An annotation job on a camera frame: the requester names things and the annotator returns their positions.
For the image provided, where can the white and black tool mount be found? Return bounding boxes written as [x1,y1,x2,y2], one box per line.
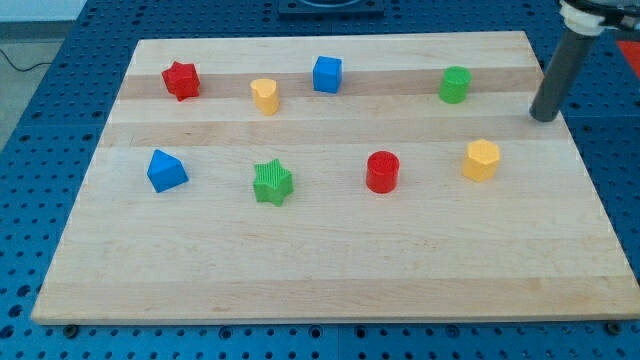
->
[559,0,639,37]

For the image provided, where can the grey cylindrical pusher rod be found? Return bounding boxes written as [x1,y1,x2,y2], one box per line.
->
[529,28,597,122]

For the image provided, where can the blue cube block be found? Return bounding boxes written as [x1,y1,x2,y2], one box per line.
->
[312,56,342,94]

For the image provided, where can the red object at edge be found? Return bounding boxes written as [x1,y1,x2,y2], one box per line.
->
[616,40,640,77]

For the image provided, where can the green cylinder block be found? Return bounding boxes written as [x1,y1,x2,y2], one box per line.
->
[438,66,472,104]

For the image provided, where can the yellow hexagon block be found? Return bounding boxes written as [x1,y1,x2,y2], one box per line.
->
[462,139,501,182]

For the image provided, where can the red cylinder block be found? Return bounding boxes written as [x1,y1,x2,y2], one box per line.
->
[366,151,400,194]

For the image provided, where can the wooden board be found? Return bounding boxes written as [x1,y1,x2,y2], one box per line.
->
[31,31,639,326]

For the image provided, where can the yellow heart block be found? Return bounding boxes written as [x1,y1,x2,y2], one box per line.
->
[250,78,280,116]

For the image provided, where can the green star block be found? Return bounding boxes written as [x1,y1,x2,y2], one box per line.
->
[253,159,294,206]

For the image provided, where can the red star block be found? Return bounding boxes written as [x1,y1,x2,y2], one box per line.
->
[161,61,200,102]

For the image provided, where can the blue triangular prism block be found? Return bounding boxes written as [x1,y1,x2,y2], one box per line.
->
[147,149,189,193]

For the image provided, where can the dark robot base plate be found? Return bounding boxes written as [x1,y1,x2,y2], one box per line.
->
[276,0,385,18]

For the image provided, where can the black cable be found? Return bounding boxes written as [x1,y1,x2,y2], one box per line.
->
[0,48,54,73]

